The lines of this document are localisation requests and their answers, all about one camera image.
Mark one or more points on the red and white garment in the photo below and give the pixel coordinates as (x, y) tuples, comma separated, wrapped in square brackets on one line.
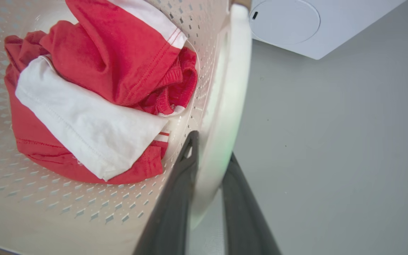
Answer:
[(94, 92)]

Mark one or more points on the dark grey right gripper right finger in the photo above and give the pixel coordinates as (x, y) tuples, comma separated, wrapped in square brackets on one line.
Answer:
[(243, 219)]

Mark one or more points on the white washing machine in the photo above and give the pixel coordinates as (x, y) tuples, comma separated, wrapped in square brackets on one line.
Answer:
[(326, 28)]

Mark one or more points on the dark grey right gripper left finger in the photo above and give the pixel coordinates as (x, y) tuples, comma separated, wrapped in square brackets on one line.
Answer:
[(170, 216)]

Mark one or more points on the white perforated plastic laundry basket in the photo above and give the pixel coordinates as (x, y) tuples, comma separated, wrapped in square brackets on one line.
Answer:
[(211, 88)]

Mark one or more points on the round white washing machine door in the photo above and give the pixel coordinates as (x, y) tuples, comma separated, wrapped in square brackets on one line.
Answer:
[(284, 22)]

